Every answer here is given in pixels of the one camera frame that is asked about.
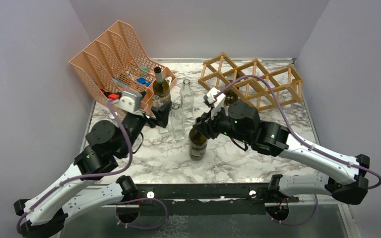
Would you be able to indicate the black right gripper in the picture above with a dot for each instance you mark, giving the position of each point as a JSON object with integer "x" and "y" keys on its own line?
{"x": 206, "y": 124}

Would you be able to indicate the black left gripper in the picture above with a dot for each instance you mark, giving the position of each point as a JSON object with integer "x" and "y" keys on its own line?
{"x": 161, "y": 114}

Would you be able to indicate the tall clear glass bottle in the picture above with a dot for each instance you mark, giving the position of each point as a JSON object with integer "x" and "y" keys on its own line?
{"x": 187, "y": 99}

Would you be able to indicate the dark labelled wine bottle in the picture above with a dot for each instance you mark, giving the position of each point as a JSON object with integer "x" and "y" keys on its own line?
{"x": 230, "y": 97}

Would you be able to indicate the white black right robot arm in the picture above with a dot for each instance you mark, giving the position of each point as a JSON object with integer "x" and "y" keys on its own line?
{"x": 340, "y": 176}

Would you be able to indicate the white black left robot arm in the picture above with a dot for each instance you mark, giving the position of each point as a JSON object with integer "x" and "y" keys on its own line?
{"x": 92, "y": 180}

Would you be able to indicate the small clear glass bottle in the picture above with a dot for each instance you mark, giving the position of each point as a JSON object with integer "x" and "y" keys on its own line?
{"x": 156, "y": 102}

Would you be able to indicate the green wine bottle gold label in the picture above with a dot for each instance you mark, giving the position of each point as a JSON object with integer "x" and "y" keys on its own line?
{"x": 161, "y": 86}

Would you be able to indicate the wooden lattice wine rack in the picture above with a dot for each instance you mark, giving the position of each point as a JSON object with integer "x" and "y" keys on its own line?
{"x": 282, "y": 82}

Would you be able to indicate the blue item in organizer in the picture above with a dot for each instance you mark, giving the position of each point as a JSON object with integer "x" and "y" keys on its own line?
{"x": 143, "y": 81}

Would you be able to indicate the peach plastic file organizer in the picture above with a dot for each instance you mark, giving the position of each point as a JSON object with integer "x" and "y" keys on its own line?
{"x": 113, "y": 62}

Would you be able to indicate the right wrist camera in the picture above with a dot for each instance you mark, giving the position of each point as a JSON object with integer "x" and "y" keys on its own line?
{"x": 214, "y": 98}

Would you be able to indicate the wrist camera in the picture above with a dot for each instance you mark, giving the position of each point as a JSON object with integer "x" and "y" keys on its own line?
{"x": 128, "y": 101}
{"x": 214, "y": 98}

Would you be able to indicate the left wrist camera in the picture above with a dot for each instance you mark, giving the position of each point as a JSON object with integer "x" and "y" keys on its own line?
{"x": 128, "y": 101}

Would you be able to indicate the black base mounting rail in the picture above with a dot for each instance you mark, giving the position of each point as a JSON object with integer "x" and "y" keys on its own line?
{"x": 204, "y": 199}

